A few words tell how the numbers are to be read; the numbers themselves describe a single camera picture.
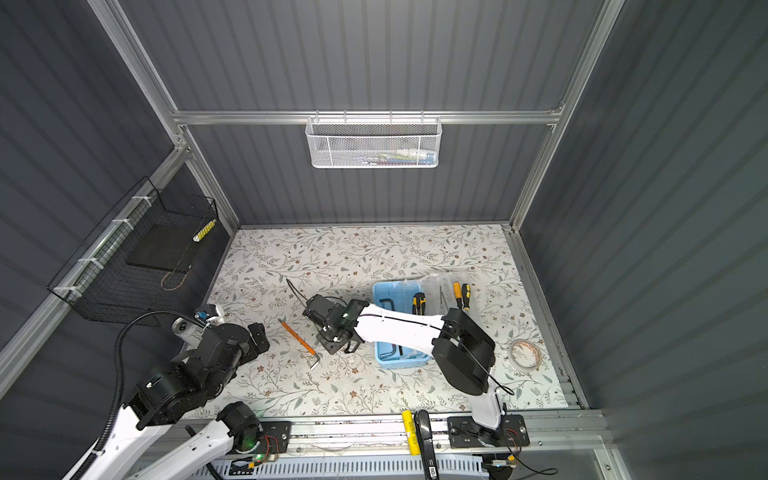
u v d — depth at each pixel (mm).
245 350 519
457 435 725
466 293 864
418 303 889
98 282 643
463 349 525
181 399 444
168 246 780
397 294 991
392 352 870
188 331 784
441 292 886
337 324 630
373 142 1238
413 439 721
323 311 633
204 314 585
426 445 693
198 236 783
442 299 866
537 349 866
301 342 908
